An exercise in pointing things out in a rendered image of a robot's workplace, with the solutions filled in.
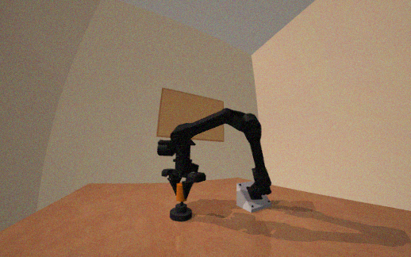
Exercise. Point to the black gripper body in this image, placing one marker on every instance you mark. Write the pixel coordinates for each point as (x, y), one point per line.
(182, 169)

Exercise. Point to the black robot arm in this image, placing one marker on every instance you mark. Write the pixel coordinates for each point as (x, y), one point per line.
(245, 122)

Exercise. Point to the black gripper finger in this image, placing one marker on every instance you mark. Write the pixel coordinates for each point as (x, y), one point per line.
(186, 186)
(174, 182)

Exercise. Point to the black round pedestal with short shaft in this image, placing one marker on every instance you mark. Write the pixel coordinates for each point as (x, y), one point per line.
(180, 212)

